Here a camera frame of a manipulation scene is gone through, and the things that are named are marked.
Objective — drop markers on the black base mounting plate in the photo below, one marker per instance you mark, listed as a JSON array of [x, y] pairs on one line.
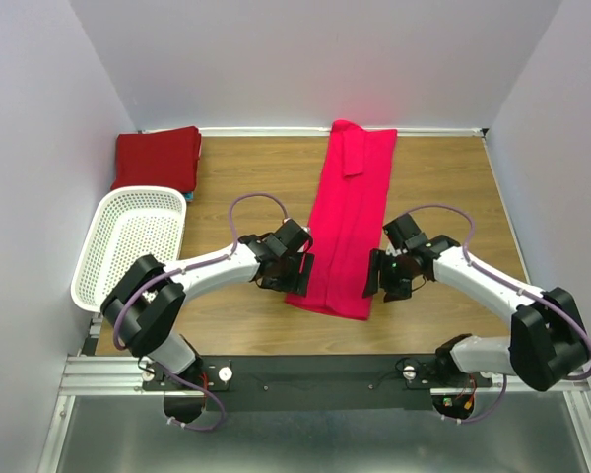
[[231, 384]]

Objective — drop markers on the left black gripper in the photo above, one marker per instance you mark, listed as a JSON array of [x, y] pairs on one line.
[[300, 273]]

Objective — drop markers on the folded dark red shirt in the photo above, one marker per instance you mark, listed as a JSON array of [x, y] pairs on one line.
[[167, 159]]

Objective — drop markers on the pink red t shirt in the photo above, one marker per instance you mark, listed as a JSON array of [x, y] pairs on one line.
[[346, 219]]

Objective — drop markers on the aluminium frame rail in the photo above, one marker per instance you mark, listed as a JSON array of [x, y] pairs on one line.
[[383, 413]]

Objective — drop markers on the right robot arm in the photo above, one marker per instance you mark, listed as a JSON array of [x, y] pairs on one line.
[[547, 342]]

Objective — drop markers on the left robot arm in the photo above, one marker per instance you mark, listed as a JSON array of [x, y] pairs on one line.
[[147, 300]]

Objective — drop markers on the white plastic laundry basket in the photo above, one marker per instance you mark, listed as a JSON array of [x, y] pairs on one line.
[[129, 222]]

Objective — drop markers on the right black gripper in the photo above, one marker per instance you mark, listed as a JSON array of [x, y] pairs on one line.
[[373, 274]]

